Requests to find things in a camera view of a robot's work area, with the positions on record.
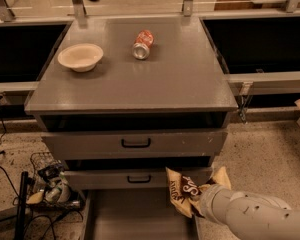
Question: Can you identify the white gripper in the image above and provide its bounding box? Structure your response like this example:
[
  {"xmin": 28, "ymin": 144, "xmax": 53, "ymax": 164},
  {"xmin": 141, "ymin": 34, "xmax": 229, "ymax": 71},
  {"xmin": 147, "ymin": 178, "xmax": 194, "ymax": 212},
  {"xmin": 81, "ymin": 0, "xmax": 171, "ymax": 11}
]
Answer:
[{"xmin": 199, "ymin": 184, "xmax": 232, "ymax": 223}]

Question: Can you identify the black cable on floor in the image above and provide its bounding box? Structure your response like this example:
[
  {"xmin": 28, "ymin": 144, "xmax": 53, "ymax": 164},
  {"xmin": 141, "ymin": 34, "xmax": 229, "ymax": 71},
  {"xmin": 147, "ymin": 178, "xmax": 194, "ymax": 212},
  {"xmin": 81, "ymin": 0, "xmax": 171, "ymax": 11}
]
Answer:
[{"xmin": 0, "ymin": 117, "xmax": 21, "ymax": 198}]

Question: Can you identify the red soda can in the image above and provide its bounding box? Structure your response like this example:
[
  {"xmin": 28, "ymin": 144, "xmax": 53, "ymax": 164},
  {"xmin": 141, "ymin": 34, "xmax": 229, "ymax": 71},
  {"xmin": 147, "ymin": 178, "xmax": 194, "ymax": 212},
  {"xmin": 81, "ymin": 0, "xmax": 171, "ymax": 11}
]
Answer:
[{"xmin": 132, "ymin": 30, "xmax": 154, "ymax": 60}]

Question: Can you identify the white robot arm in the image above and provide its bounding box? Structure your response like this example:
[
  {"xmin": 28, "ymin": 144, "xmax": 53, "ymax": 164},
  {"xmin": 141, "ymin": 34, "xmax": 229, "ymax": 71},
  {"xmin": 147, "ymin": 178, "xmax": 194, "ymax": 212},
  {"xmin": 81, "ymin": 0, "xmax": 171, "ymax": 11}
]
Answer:
[{"xmin": 199, "ymin": 184, "xmax": 300, "ymax": 240}]

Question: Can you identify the wire basket with items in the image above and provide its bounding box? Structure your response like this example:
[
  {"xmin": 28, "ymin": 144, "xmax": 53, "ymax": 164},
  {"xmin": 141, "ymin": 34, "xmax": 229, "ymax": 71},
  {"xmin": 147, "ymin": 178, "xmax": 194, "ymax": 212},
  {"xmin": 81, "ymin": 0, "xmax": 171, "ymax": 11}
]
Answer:
[{"xmin": 26, "ymin": 152, "xmax": 83, "ymax": 210}]

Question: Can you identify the grey drawer cabinet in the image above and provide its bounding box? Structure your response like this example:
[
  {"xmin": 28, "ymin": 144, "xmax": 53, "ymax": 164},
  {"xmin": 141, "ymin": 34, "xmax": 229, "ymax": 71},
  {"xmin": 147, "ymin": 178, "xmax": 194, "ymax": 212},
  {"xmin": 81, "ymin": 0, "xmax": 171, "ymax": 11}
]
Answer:
[{"xmin": 25, "ymin": 17, "xmax": 237, "ymax": 183}]

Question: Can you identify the brown sea salt chip bag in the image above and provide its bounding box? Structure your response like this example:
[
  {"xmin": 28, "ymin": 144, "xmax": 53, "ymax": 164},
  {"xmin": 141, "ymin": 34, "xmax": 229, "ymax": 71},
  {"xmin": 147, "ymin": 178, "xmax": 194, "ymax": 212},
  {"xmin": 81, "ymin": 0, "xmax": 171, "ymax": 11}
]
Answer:
[{"xmin": 166, "ymin": 166, "xmax": 231, "ymax": 218}]

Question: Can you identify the grey open bottom drawer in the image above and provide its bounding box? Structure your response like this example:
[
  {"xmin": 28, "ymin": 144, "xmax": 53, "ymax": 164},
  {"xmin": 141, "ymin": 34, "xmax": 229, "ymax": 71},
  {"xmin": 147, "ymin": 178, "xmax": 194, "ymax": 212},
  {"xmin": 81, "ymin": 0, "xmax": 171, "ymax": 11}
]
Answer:
[{"xmin": 80, "ymin": 188, "xmax": 199, "ymax": 240}]

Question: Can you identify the black pole stand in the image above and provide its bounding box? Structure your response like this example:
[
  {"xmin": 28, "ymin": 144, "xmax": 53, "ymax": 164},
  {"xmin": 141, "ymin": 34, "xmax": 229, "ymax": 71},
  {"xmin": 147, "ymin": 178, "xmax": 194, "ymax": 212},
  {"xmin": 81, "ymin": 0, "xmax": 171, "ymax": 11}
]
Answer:
[{"xmin": 14, "ymin": 171, "xmax": 28, "ymax": 240}]

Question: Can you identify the grey middle drawer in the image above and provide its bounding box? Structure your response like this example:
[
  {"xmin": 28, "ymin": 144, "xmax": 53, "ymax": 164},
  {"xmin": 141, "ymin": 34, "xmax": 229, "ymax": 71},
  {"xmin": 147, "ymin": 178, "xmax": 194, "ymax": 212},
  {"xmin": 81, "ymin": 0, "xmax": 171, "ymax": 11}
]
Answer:
[{"xmin": 65, "ymin": 168, "xmax": 168, "ymax": 190}]

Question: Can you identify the white paper bowl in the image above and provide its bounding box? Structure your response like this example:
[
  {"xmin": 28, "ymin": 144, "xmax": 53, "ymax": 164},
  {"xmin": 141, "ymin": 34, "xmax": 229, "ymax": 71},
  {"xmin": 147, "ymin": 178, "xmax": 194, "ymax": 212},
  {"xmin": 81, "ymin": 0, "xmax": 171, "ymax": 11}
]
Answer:
[{"xmin": 58, "ymin": 43, "xmax": 104, "ymax": 72}]

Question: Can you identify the grey top drawer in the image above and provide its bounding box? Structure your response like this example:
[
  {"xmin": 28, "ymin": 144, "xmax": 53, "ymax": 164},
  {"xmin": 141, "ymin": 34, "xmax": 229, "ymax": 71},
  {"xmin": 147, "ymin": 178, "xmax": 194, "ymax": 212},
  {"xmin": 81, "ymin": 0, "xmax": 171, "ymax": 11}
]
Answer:
[{"xmin": 42, "ymin": 130, "xmax": 227, "ymax": 160}]

